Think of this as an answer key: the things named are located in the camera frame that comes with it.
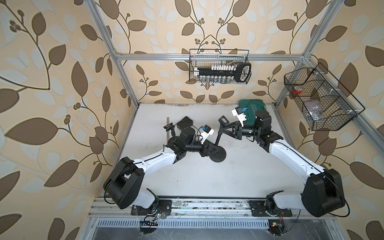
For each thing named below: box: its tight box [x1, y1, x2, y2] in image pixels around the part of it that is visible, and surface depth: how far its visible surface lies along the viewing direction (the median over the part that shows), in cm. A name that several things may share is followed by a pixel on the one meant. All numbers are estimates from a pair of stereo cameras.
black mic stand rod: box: [163, 122, 176, 138], surface depth 83 cm
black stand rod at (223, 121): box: [215, 115, 230, 147], surface depth 72 cm
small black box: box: [176, 116, 193, 131], surface depth 108 cm
